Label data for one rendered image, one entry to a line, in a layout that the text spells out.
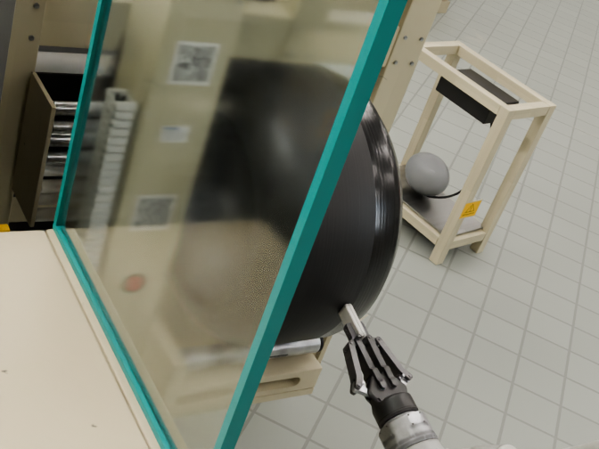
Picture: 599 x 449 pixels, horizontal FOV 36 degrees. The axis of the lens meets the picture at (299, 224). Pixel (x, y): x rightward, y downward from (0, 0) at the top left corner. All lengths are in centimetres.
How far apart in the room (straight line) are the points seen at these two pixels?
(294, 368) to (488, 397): 174
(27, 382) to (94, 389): 8
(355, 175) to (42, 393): 72
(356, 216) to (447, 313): 234
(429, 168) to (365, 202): 266
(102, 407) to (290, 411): 202
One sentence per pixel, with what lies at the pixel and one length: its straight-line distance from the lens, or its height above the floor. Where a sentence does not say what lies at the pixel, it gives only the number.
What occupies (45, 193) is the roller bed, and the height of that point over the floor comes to 97.
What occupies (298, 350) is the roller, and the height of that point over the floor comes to 90.
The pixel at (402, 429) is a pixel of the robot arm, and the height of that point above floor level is 109.
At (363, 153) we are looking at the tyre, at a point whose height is 139.
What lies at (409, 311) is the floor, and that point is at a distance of 385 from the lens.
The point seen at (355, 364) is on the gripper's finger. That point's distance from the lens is 165.
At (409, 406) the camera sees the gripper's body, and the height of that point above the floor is 110.
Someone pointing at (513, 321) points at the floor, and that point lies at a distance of 412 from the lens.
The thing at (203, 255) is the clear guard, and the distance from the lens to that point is 102.
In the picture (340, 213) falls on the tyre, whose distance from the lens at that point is 162.
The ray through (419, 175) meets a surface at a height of 26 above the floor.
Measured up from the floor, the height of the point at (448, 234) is 17.
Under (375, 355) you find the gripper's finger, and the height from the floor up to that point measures 111.
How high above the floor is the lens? 211
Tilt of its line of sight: 31 degrees down
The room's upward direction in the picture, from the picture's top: 20 degrees clockwise
